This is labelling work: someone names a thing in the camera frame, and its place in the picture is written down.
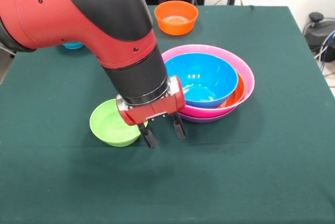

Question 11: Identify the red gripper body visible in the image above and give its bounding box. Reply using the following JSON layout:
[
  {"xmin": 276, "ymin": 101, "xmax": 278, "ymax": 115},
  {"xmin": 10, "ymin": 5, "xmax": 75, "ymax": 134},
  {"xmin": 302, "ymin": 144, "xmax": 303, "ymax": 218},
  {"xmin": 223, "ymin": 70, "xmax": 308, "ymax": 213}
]
[{"xmin": 117, "ymin": 76, "xmax": 187, "ymax": 127}]

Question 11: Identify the bundle of cables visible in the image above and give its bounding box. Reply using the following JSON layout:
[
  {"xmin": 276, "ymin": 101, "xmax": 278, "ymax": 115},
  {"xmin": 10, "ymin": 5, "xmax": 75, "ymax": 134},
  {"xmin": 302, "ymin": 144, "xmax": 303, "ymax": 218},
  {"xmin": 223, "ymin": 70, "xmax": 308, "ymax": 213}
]
[{"xmin": 314, "ymin": 29, "xmax": 335, "ymax": 88}]

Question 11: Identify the blue medium bowl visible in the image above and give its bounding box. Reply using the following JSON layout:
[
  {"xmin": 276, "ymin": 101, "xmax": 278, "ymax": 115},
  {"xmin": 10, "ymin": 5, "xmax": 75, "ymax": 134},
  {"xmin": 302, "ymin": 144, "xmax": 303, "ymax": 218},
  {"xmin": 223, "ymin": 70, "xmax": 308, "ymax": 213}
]
[{"xmin": 164, "ymin": 52, "xmax": 239, "ymax": 109}]

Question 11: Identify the green small bowl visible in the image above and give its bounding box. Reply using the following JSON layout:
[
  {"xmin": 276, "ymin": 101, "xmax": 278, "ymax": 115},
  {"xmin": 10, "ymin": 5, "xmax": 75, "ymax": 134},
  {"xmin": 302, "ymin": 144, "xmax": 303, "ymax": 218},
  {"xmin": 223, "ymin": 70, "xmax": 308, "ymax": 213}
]
[{"xmin": 89, "ymin": 98, "xmax": 149, "ymax": 148}]

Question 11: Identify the purple large bowl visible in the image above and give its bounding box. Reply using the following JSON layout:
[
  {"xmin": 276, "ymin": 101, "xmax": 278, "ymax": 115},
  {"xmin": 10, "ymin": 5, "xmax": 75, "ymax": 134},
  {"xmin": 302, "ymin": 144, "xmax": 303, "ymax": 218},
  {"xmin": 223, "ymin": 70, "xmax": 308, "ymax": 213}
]
[{"xmin": 180, "ymin": 103, "xmax": 240, "ymax": 124}]

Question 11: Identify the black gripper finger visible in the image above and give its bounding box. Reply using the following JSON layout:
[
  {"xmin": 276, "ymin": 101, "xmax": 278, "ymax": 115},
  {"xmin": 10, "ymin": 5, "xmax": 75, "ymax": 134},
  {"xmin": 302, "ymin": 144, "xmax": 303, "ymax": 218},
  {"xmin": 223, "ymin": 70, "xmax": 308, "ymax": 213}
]
[
  {"xmin": 171, "ymin": 112, "xmax": 188, "ymax": 140},
  {"xmin": 138, "ymin": 121, "xmax": 158, "ymax": 149}
]

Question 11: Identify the orange medium bowl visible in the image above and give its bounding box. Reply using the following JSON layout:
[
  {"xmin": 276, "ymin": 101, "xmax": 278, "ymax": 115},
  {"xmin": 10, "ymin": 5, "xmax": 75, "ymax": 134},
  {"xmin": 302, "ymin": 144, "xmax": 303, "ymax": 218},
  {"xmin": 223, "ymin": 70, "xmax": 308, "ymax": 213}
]
[{"xmin": 216, "ymin": 71, "xmax": 246, "ymax": 109}]

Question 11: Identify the pink large bowl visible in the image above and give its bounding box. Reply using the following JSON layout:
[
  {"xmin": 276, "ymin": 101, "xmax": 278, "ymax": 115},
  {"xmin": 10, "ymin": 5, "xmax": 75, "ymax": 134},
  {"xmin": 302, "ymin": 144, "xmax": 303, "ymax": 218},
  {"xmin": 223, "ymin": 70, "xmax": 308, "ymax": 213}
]
[{"xmin": 161, "ymin": 44, "xmax": 255, "ymax": 119}]

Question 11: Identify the dark green tablecloth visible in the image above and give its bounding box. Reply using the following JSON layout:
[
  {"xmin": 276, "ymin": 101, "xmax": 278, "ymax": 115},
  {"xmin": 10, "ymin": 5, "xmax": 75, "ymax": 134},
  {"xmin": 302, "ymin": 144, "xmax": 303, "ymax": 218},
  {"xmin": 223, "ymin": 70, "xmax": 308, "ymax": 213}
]
[{"xmin": 0, "ymin": 5, "xmax": 335, "ymax": 224}]

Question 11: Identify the orange small bowl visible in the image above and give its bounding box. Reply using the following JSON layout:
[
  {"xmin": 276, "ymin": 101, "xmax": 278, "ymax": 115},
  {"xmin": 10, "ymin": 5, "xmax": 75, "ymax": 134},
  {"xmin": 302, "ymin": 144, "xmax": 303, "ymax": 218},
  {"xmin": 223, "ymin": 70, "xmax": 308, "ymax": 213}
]
[{"xmin": 154, "ymin": 0, "xmax": 199, "ymax": 36}]

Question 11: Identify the black floor stand base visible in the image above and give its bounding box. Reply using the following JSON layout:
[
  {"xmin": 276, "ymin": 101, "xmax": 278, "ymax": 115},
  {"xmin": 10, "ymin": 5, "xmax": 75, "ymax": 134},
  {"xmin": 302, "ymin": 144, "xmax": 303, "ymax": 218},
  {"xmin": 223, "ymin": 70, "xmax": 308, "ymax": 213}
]
[{"xmin": 303, "ymin": 12, "xmax": 335, "ymax": 51}]

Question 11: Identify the light blue small bowl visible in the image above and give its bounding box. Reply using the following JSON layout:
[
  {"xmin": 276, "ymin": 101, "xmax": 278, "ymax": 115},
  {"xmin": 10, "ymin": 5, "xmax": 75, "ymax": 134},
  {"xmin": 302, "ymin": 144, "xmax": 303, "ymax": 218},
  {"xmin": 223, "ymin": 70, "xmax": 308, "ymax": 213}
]
[{"xmin": 62, "ymin": 42, "xmax": 85, "ymax": 50}]

